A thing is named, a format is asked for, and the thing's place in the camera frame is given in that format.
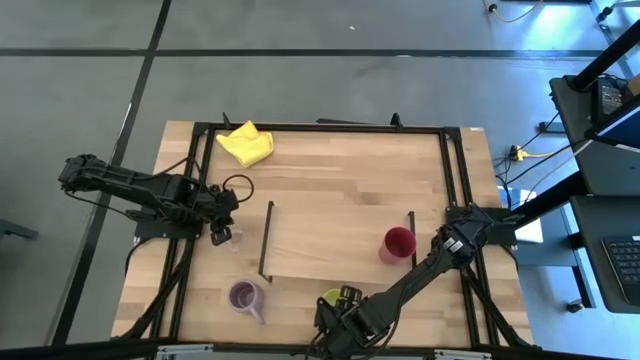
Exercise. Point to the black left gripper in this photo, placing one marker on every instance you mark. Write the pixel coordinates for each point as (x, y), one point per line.
(222, 205)

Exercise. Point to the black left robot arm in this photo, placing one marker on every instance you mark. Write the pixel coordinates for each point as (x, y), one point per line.
(125, 182)

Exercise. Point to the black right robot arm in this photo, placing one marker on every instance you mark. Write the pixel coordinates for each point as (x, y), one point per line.
(425, 270)

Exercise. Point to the black electronic box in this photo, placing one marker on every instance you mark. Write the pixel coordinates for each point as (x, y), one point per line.
(610, 100)

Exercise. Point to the red plastic cup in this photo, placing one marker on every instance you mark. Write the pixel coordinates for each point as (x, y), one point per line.
(397, 242)

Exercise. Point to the grey furniture leg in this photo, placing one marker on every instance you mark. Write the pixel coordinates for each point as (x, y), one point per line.
(15, 230)

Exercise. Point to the black metal pole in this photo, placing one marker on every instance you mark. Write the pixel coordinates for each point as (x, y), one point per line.
(605, 57)
(550, 200)

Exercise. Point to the black caster wheel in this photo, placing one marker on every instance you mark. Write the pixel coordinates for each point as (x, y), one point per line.
(575, 306)

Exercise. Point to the yellow-green mug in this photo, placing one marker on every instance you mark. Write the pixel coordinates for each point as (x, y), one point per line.
(331, 297)

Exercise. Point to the purple mug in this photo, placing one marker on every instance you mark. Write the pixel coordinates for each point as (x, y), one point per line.
(242, 297)

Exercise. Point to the black rig crossbar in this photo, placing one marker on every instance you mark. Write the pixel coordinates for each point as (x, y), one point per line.
(50, 352)

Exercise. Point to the yellow cloth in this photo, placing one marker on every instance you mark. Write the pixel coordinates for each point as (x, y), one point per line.
(247, 145)

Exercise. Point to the black aluminium table frame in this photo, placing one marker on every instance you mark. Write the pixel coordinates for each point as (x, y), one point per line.
(350, 128)

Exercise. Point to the black side desk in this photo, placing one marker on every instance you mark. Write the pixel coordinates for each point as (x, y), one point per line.
(600, 165)

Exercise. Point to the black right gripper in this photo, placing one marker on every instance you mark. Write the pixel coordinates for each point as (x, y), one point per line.
(345, 325)

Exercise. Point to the silver metal bracket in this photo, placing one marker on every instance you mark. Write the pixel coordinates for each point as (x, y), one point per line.
(185, 352)
(462, 355)

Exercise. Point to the black laptop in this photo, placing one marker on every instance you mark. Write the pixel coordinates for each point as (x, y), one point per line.
(590, 225)

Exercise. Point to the clear glass cup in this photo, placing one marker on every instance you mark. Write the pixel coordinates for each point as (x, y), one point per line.
(240, 242)

